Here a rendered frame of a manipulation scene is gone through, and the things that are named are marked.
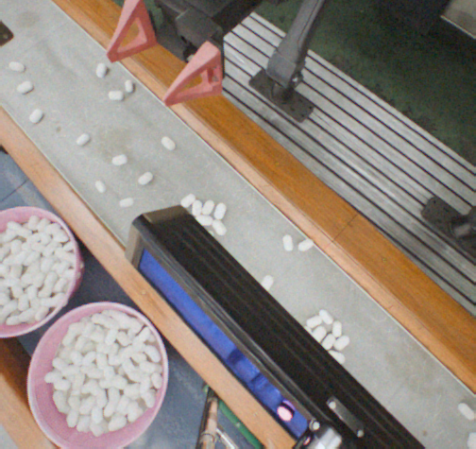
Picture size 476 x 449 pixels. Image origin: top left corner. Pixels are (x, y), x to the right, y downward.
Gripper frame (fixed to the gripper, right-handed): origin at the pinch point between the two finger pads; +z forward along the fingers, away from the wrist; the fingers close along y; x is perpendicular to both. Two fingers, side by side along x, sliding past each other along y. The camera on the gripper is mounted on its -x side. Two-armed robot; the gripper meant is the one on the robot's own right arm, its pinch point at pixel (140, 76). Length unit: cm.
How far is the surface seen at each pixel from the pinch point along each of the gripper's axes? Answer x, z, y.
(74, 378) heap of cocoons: 34, 46, 12
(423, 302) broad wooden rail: 31, -12, 57
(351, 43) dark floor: 109, -148, -15
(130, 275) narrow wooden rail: 30.5, 23.4, 7.1
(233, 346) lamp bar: -2.2, 14.3, 27.2
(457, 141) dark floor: 109, -133, 71
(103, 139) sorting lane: 33.2, 6.1, -22.4
